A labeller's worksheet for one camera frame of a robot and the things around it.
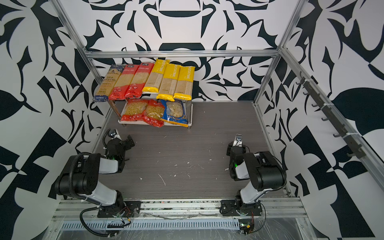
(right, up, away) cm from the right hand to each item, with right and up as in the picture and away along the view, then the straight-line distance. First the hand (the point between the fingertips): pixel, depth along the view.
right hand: (239, 141), depth 92 cm
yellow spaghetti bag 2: (-40, +33, -13) cm, 54 cm away
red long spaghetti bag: (-64, +33, -13) cm, 73 cm away
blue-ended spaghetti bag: (-72, +33, -13) cm, 80 cm away
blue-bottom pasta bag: (-39, +18, +6) cm, 44 cm away
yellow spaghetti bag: (-49, +33, -13) cm, 61 cm away
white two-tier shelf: (-30, +10, +7) cm, 33 cm away
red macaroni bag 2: (-53, +17, +6) cm, 56 cm away
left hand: (-72, +3, 0) cm, 72 cm away
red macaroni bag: (-67, +19, +9) cm, 70 cm away
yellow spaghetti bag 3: (-33, +29, -16) cm, 46 cm away
